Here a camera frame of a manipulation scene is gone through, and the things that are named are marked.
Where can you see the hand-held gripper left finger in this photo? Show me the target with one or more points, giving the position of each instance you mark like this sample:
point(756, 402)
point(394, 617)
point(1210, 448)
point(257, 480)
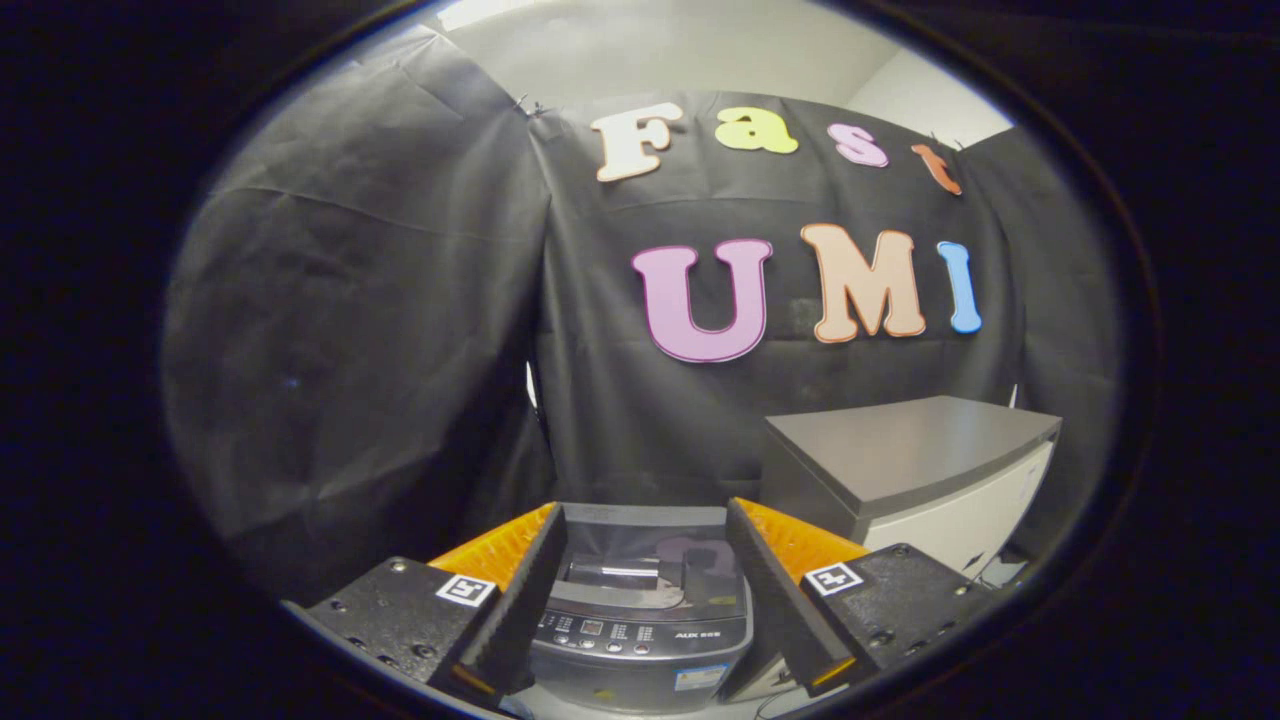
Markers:
point(520, 610)

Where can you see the white cabinet with grey top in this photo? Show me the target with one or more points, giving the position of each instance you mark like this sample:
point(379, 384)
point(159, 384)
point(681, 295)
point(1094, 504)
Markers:
point(900, 450)

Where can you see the grey washing machine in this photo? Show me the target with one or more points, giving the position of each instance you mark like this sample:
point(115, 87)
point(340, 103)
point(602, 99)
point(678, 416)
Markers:
point(640, 675)

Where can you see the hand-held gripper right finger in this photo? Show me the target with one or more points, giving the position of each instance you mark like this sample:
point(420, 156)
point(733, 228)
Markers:
point(775, 600)

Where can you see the black backdrop cloth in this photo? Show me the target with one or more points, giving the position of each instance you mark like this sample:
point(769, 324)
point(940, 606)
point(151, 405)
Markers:
point(350, 300)

